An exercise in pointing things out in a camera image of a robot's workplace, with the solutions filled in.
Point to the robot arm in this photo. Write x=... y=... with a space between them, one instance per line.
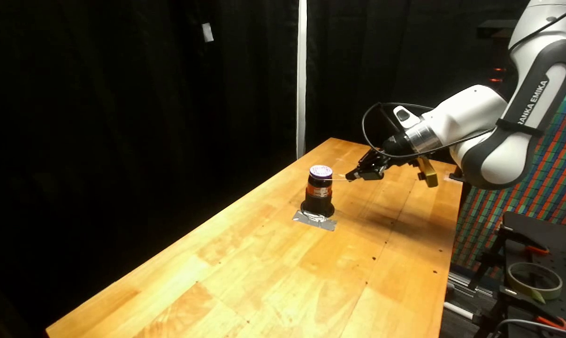
x=480 y=117

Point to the silver tape patch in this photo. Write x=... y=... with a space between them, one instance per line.
x=314 y=220

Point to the thin rubber band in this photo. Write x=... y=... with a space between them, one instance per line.
x=341 y=179

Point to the small white tag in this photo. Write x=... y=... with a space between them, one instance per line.
x=207 y=32

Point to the dark cup with purple base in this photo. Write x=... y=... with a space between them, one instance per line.
x=319 y=189

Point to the roll of tape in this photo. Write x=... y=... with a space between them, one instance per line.
x=534 y=280

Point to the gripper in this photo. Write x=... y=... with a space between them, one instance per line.
x=390 y=146

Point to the orange clamp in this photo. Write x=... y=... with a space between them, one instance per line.
x=536 y=249
x=551 y=322

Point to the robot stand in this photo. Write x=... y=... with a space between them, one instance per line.
x=546 y=263

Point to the multicoloured checkered board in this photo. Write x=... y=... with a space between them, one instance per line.
x=548 y=188

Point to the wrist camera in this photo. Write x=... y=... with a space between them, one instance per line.
x=427 y=172

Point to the white vertical pole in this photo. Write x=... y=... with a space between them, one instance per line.
x=302 y=77

